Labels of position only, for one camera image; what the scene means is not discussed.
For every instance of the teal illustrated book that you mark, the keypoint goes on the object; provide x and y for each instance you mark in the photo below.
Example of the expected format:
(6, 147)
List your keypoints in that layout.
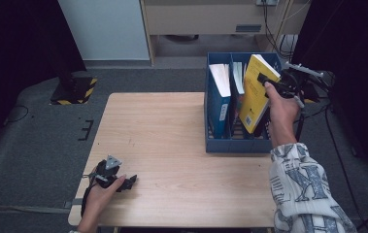
(238, 77)

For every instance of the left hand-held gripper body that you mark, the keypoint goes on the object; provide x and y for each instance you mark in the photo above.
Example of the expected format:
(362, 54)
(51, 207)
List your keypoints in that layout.
(107, 174)

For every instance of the yellow book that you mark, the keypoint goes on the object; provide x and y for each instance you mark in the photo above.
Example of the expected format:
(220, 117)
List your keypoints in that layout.
(256, 93)

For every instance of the beige wooden cabinet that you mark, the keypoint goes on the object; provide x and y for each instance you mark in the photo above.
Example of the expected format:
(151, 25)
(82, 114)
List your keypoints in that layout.
(204, 19)

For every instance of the white power strip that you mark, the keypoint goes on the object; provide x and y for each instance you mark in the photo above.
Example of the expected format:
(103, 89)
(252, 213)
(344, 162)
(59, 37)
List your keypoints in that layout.
(266, 2)

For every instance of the blue plastic file rack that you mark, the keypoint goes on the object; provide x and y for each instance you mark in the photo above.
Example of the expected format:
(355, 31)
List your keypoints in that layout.
(236, 145)

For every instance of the grey cabinet label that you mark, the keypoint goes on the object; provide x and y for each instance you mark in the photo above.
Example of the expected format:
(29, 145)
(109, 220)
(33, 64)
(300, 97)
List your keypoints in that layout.
(248, 28)

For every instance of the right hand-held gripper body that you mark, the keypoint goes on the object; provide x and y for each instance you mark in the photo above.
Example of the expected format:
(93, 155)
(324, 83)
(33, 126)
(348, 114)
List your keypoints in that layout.
(290, 85)

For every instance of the person's right hand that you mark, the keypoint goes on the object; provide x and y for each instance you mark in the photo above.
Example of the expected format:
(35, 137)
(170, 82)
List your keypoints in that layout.
(283, 116)

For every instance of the dark curtain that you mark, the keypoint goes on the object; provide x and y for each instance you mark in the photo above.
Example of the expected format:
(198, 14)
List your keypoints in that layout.
(359, 64)
(16, 48)

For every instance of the black yellow striped stand base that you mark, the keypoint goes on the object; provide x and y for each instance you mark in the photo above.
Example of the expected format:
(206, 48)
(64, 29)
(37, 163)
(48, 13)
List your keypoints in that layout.
(311, 97)
(74, 92)

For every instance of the white panel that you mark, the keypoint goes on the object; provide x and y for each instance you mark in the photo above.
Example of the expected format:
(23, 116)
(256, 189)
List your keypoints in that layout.
(107, 29)

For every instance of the black book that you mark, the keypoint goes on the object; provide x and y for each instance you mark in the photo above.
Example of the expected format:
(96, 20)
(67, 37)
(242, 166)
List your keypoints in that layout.
(264, 126)

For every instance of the light blue book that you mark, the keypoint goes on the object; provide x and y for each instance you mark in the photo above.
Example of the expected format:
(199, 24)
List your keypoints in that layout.
(218, 110)

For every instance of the grey tape strip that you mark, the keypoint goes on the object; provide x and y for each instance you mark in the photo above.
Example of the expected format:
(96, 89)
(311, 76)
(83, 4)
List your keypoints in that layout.
(70, 204)

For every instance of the person's left hand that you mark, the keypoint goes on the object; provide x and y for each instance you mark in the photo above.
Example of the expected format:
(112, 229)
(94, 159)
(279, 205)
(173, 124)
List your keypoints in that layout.
(100, 202)

